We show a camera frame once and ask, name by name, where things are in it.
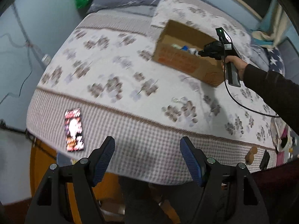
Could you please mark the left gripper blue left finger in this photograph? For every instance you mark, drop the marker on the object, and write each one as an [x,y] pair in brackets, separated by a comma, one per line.
[100,159]

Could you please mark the tan wooden charger plug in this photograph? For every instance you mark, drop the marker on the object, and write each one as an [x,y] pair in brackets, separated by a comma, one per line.
[249,158]

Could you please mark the floral white pillow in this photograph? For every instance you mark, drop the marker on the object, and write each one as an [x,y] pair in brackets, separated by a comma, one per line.
[203,17]

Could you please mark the floral white bed sheet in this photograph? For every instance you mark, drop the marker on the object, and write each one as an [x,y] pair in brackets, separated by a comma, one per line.
[105,69]

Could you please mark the cardboard box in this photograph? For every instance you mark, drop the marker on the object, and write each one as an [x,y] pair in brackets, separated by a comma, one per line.
[206,69]

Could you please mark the smartphone with lit screen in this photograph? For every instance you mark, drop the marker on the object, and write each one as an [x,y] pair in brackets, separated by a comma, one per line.
[73,130]

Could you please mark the person right forearm black sleeve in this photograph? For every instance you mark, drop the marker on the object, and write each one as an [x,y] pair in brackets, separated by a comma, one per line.
[279,93]

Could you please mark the white green lip balm stick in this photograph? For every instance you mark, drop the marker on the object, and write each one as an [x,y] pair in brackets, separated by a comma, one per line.
[194,51]

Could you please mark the white cloth bag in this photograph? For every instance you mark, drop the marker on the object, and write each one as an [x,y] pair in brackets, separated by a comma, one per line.
[280,133]

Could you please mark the black power bank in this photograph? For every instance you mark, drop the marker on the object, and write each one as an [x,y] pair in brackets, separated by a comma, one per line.
[265,161]

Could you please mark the person right hand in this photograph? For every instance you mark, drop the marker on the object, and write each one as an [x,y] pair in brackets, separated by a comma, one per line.
[238,63]

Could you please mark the white plastic clip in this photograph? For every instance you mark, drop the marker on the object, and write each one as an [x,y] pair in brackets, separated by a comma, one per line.
[182,100]

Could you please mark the star patterned navy pillow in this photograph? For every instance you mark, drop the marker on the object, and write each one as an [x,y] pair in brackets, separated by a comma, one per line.
[275,61]

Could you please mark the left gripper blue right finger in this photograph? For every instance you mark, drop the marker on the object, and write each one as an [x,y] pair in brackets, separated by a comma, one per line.
[194,159]

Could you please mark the blue capped glue bottle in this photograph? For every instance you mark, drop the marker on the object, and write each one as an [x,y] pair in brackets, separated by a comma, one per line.
[185,48]

